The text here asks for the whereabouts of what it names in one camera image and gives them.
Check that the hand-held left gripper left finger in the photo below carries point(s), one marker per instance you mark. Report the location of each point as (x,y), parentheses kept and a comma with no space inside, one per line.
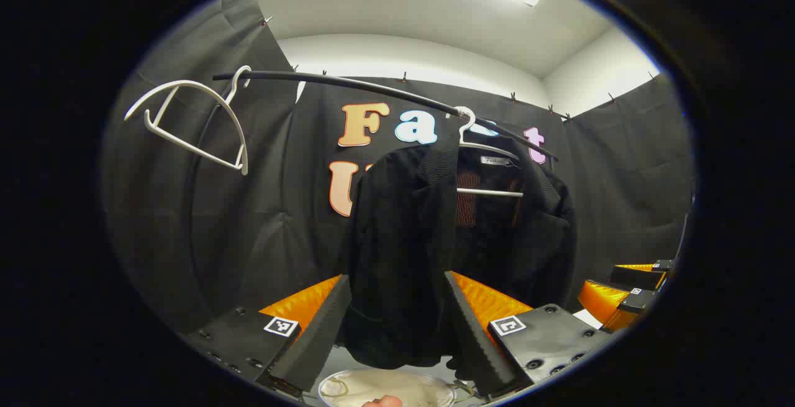
(317,338)

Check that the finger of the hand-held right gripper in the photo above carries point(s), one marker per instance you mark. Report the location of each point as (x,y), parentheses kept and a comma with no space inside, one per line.
(640,278)
(605,298)

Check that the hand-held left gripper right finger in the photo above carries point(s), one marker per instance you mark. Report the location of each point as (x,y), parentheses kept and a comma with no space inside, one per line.
(472,338)

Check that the white laundry hamper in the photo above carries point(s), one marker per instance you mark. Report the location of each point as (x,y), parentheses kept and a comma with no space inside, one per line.
(385,385)

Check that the black jacket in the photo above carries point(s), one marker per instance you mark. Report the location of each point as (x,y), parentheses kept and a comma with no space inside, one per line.
(404,239)

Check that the white clothes hanger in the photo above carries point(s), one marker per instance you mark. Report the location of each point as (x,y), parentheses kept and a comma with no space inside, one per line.
(490,192)
(244,158)

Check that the white flat panel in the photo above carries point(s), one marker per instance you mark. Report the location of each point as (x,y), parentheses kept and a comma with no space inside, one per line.
(587,318)

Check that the black backdrop cloth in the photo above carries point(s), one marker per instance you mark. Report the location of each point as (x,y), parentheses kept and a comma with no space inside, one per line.
(261,208)

